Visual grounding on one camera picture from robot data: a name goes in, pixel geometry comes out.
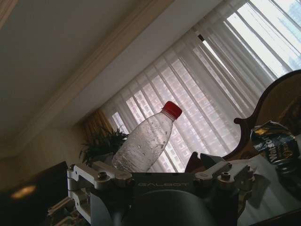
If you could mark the dark cabinet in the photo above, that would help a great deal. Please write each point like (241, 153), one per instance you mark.
(30, 188)

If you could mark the silver-black right gripper left finger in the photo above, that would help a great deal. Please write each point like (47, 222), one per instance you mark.
(94, 175)

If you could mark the white sheer curtain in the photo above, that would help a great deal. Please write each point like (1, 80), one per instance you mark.
(200, 89)

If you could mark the green potted plant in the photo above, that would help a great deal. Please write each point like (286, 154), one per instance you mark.
(101, 143)

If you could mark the silver-black right gripper right finger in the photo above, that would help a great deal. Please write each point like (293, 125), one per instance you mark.
(225, 173)

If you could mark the crushed dark drink can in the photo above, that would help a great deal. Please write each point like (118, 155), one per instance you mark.
(277, 146)

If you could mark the golden drape curtain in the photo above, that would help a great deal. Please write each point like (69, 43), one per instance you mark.
(95, 124)

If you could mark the clear plastic bottle red cap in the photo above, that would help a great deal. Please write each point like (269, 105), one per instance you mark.
(145, 141)

